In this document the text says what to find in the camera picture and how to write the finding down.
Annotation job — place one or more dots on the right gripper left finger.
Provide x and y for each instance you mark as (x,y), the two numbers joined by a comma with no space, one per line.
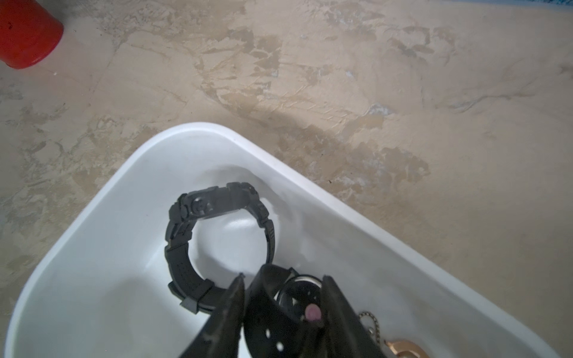
(220,335)

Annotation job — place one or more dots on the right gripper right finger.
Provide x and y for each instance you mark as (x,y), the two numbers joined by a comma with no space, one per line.
(345,336)

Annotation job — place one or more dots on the silver chain pocket watch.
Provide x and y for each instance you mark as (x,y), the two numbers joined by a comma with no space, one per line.
(374,328)

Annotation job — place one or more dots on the rose gold white strap watch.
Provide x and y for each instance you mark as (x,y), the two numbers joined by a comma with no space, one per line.
(405,348)

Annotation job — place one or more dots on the black watch with strap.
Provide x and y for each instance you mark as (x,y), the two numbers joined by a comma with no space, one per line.
(283,315)

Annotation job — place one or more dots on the white plastic storage box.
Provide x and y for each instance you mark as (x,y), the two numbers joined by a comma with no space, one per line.
(102,290)

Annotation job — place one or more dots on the red pen cup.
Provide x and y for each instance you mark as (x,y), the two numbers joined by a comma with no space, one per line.
(29,33)

